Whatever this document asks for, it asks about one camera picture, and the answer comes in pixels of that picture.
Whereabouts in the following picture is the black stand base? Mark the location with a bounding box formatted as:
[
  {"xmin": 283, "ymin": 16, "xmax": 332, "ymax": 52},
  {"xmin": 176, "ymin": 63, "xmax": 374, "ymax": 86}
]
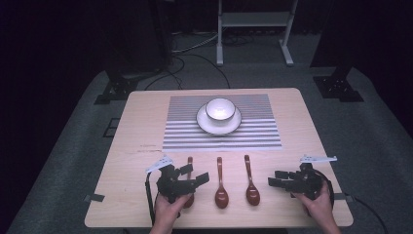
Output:
[
  {"xmin": 94, "ymin": 69, "xmax": 140, "ymax": 106},
  {"xmin": 313, "ymin": 65, "xmax": 365, "ymax": 103}
]

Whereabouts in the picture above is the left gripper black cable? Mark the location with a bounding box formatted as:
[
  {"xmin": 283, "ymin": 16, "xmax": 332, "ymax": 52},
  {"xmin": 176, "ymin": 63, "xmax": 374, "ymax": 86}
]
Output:
[{"xmin": 144, "ymin": 171, "xmax": 156, "ymax": 227}]

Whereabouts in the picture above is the white plate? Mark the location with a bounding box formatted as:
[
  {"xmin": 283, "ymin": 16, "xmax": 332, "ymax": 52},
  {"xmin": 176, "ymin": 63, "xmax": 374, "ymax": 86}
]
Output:
[{"xmin": 196, "ymin": 103, "xmax": 243, "ymax": 137}]

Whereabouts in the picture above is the person's left hand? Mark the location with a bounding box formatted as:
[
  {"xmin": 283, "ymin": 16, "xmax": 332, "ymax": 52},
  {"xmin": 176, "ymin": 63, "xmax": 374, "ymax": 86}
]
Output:
[{"xmin": 152, "ymin": 193, "xmax": 193, "ymax": 229}]

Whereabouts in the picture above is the white metal stand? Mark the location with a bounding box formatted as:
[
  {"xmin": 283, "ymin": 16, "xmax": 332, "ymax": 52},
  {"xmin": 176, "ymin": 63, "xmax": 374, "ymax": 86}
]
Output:
[{"xmin": 215, "ymin": 0, "xmax": 299, "ymax": 67}]

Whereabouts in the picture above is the white bowl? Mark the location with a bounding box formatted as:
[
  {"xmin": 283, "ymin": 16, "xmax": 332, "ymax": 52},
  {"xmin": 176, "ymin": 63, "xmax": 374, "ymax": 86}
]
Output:
[{"xmin": 205, "ymin": 97, "xmax": 237, "ymax": 122}]

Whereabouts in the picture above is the black floor cable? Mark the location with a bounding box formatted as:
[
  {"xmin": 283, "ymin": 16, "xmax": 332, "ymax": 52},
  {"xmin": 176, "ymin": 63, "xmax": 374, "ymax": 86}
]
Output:
[{"xmin": 143, "ymin": 53, "xmax": 232, "ymax": 91}]

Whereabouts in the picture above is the striped placemat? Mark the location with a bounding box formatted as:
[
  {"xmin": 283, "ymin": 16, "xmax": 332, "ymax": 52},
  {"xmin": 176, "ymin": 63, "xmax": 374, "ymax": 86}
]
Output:
[{"xmin": 162, "ymin": 94, "xmax": 283, "ymax": 152}]

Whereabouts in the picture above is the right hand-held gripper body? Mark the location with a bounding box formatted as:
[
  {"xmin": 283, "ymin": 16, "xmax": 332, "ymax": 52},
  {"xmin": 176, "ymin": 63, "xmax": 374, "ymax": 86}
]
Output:
[{"xmin": 285, "ymin": 154, "xmax": 338, "ymax": 201}]

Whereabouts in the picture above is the white floor cable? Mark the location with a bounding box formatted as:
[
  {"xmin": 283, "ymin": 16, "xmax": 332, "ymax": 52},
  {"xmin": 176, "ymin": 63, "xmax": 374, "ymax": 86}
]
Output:
[{"xmin": 170, "ymin": 31, "xmax": 219, "ymax": 54}]

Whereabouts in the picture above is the red-brown spoon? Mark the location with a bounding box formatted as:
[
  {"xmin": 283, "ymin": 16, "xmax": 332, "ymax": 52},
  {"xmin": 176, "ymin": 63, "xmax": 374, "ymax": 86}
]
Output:
[
  {"xmin": 244, "ymin": 154, "xmax": 261, "ymax": 207},
  {"xmin": 182, "ymin": 156, "xmax": 196, "ymax": 210},
  {"xmin": 214, "ymin": 156, "xmax": 230, "ymax": 210}
]

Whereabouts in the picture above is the person's right hand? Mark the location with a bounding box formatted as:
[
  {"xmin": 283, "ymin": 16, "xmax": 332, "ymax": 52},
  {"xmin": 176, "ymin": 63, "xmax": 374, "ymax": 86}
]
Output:
[{"xmin": 293, "ymin": 180, "xmax": 336, "ymax": 229}]

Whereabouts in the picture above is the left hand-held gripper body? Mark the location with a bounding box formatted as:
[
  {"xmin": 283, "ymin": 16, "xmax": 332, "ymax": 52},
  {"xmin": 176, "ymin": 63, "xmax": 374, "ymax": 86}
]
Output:
[{"xmin": 145, "ymin": 155, "xmax": 198, "ymax": 205}]

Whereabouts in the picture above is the grey tape piece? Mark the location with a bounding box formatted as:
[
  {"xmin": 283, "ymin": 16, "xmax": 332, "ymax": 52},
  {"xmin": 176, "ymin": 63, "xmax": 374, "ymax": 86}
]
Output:
[
  {"xmin": 84, "ymin": 193, "xmax": 106, "ymax": 203},
  {"xmin": 333, "ymin": 192, "xmax": 355, "ymax": 202}
]

